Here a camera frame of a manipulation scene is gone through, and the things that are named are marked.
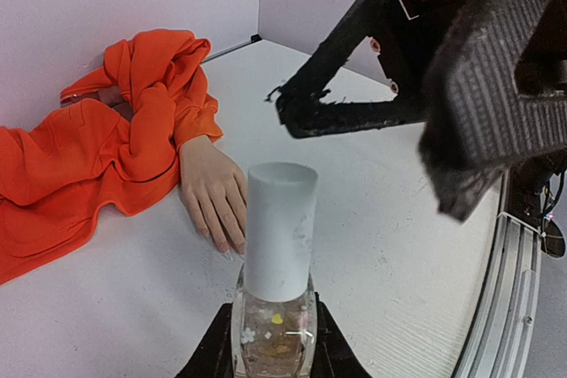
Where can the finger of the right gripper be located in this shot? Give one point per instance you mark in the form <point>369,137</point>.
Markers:
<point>405,42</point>

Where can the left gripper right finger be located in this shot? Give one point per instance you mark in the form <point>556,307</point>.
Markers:
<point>333,358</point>

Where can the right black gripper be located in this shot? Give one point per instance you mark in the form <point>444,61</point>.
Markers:
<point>480,121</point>

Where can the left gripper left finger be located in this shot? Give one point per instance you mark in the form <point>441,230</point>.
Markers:
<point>212,357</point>

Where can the clear nail polish bottle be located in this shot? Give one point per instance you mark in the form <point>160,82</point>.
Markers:
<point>273,339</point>

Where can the white nail polish cap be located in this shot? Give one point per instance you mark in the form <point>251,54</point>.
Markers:
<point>279,230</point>

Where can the mannequin hand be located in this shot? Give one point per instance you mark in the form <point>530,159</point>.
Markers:
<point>215,193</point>

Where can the orange cloth garment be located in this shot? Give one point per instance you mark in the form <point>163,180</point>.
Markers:
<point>115,141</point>

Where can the aluminium front rail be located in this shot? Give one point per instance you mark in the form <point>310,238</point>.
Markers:
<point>500,334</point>

